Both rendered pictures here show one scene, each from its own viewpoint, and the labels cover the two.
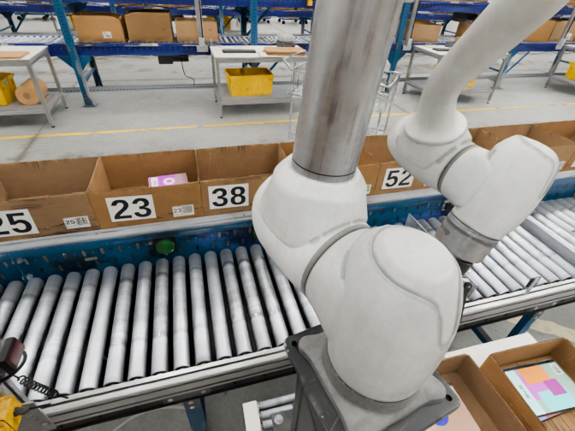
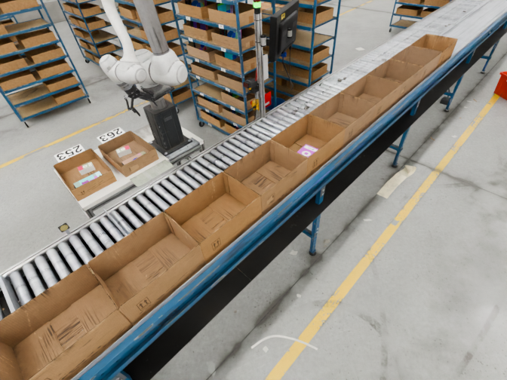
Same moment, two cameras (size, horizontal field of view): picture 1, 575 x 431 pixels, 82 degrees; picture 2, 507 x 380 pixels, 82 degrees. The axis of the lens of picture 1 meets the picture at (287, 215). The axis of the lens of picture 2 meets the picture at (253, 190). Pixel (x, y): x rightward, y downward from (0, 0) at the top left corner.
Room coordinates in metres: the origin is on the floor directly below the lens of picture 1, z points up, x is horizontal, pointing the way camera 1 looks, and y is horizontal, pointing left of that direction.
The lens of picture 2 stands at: (2.39, -0.39, 2.10)
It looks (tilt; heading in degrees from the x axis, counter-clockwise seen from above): 45 degrees down; 156
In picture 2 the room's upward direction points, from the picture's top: 5 degrees counter-clockwise
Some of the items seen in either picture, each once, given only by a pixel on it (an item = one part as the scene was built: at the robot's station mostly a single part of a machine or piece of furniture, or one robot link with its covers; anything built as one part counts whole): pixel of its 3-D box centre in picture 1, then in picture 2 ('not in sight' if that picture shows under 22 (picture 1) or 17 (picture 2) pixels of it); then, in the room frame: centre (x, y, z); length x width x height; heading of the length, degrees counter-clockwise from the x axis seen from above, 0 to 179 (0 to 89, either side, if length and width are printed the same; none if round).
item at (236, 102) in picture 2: not in sight; (243, 96); (-0.37, 0.83, 0.59); 0.40 x 0.30 x 0.10; 16
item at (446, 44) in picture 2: not in sight; (431, 51); (0.56, 2.43, 0.96); 0.39 x 0.29 x 0.17; 108
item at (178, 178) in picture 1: (169, 187); (305, 157); (1.22, 0.53, 0.92); 0.16 x 0.11 x 0.07; 113
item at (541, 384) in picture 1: (543, 386); (90, 182); (0.50, -0.78, 0.78); 0.19 x 0.14 x 0.02; 104
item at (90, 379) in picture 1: (101, 321); (274, 136); (0.66, 0.62, 0.72); 0.52 x 0.05 x 0.05; 18
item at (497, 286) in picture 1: (463, 253); (100, 254); (1.12, -0.81, 0.72); 0.52 x 0.05 x 0.05; 18
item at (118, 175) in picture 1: (151, 186); (307, 144); (1.15, 0.58, 0.97); 0.39 x 0.29 x 0.17; 108
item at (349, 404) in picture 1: (381, 356); (149, 88); (0.30, -0.17, 1.22); 0.22 x 0.18 x 0.06; 118
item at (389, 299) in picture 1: (388, 302); (145, 67); (0.30, -0.15, 1.36); 0.18 x 0.16 x 0.22; 35
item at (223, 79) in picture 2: not in sight; (241, 78); (-0.37, 0.83, 0.79); 0.40 x 0.30 x 0.10; 19
